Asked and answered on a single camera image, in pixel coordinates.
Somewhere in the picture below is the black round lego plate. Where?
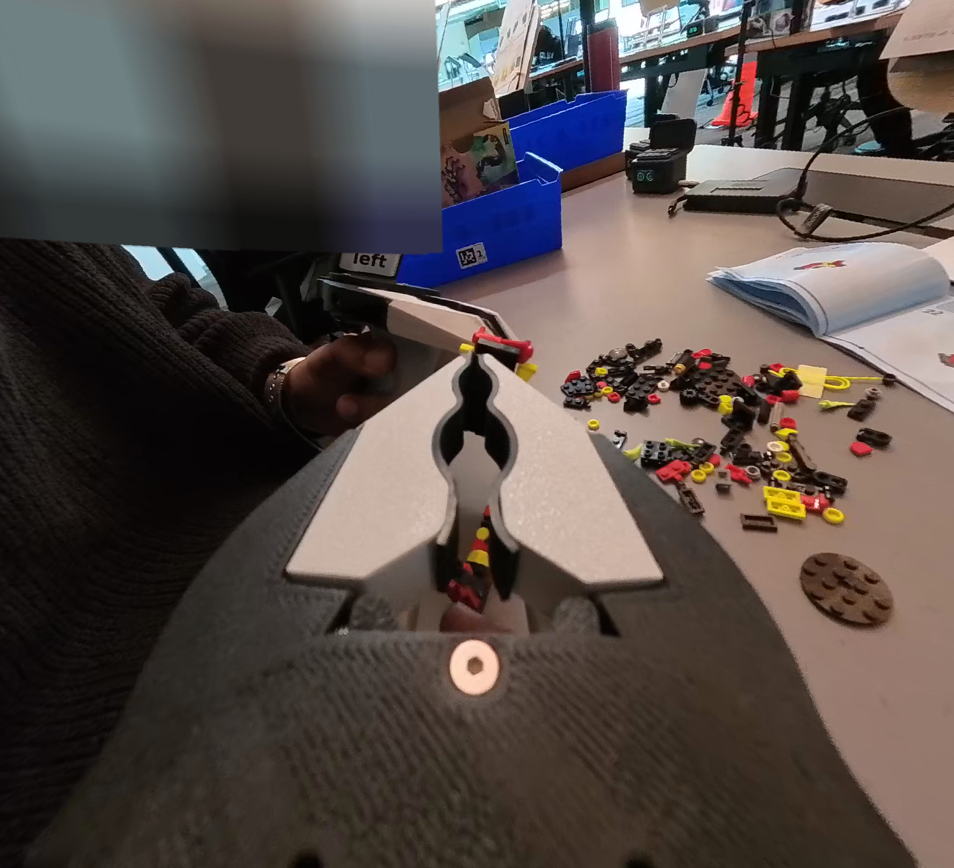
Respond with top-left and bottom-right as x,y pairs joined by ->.
799,552 -> 895,628

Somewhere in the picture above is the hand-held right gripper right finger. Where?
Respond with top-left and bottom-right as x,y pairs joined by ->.
479,354 -> 666,627

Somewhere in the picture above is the person's left hand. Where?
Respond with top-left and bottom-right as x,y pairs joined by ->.
285,335 -> 398,438

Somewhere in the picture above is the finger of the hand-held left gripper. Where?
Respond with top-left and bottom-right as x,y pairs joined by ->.
386,289 -> 496,362

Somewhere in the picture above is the lego instruction booklet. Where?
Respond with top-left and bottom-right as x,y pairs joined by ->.
707,238 -> 954,414

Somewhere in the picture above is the dark grey laptop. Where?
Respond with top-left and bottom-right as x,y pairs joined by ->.
745,167 -> 954,228

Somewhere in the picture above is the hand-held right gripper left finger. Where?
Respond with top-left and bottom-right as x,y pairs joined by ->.
283,354 -> 478,627

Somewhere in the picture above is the blue plastic storage bin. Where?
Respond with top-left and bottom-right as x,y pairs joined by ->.
507,90 -> 629,172
395,153 -> 563,288

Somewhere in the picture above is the orange cone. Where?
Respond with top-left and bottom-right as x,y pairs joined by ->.
712,59 -> 761,131

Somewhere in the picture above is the background workbench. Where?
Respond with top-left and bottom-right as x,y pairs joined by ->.
522,11 -> 954,146

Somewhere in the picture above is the metal wrist bracelet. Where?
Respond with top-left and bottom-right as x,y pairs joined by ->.
264,357 -> 308,410

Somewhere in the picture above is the black charging case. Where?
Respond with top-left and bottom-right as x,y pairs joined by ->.
625,117 -> 698,196

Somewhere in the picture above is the brown cardboard box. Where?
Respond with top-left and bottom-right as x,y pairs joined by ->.
440,77 -> 504,154

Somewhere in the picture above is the pile of loose lego pieces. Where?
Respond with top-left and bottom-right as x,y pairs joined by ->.
559,339 -> 899,530

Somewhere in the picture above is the cardboard sign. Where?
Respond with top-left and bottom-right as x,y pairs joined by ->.
492,0 -> 560,94

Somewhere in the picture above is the black flat box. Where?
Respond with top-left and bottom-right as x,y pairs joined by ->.
682,178 -> 798,215

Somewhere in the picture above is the person's left forearm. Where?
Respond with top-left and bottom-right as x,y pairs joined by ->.
123,245 -> 318,452

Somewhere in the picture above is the black cable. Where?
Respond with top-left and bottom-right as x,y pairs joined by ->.
775,104 -> 954,243

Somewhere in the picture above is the person's black knit sweater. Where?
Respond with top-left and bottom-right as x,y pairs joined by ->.
0,242 -> 359,868

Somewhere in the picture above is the colourful picture card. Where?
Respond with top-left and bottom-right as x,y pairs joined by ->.
441,123 -> 519,207

